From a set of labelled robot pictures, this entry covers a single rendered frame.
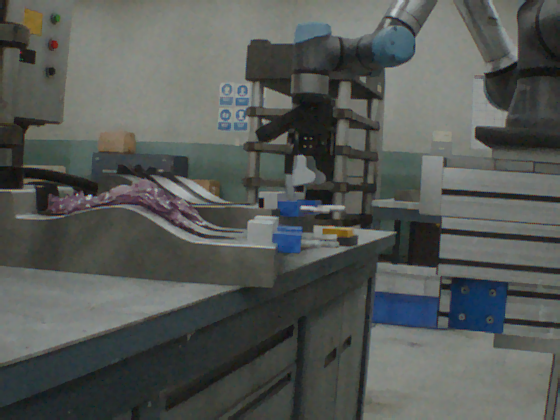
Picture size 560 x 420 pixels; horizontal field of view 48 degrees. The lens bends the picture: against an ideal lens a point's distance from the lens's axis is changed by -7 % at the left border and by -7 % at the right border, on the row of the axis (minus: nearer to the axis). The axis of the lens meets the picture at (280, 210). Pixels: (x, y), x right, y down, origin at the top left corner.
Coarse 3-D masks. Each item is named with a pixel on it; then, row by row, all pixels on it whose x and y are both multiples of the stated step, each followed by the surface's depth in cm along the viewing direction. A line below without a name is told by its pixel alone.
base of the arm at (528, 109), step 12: (528, 72) 95; (540, 72) 94; (552, 72) 93; (528, 84) 95; (540, 84) 94; (552, 84) 93; (516, 96) 98; (528, 96) 95; (540, 96) 93; (552, 96) 92; (516, 108) 97; (528, 108) 94; (540, 108) 93; (552, 108) 92; (516, 120) 96; (528, 120) 94; (540, 120) 92; (552, 120) 91
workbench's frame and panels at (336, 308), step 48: (384, 240) 184; (240, 288) 91; (288, 288) 110; (336, 288) 157; (96, 336) 59; (144, 336) 67; (192, 336) 88; (240, 336) 104; (288, 336) 132; (336, 336) 166; (0, 384) 47; (48, 384) 53; (96, 384) 67; (144, 384) 77; (192, 384) 95; (240, 384) 109; (288, 384) 133; (336, 384) 171
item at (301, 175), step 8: (296, 160) 133; (304, 160) 132; (296, 168) 132; (304, 168) 132; (288, 176) 131; (296, 176) 132; (304, 176) 131; (312, 176) 131; (288, 184) 132; (296, 184) 131; (304, 184) 131; (288, 192) 132
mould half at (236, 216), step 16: (112, 176) 130; (128, 176) 131; (176, 176) 153; (176, 192) 138; (208, 192) 151; (208, 208) 123; (224, 208) 122; (240, 208) 121; (256, 208) 120; (272, 208) 121; (224, 224) 122; (240, 224) 121; (288, 224) 128; (304, 224) 137
